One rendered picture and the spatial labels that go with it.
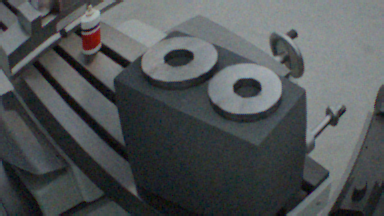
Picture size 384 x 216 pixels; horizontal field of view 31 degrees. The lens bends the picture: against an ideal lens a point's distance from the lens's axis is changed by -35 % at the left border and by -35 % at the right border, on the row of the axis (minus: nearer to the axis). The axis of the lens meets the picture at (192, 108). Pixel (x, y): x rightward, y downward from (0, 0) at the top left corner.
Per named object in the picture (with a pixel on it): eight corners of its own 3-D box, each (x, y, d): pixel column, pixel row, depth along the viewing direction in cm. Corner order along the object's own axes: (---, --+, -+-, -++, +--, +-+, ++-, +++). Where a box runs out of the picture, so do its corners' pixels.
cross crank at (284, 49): (284, 55, 210) (277, 17, 203) (315, 79, 203) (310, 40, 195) (238, 85, 203) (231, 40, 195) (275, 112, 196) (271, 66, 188)
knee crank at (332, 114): (338, 106, 208) (338, 88, 204) (350, 116, 204) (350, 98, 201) (288, 154, 198) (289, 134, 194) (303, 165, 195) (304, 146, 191)
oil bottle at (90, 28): (94, 39, 161) (93, -2, 154) (105, 46, 158) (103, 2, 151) (79, 50, 159) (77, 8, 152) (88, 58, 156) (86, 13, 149)
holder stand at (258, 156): (189, 138, 139) (174, 21, 126) (302, 186, 127) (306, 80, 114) (134, 184, 132) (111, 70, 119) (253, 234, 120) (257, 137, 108)
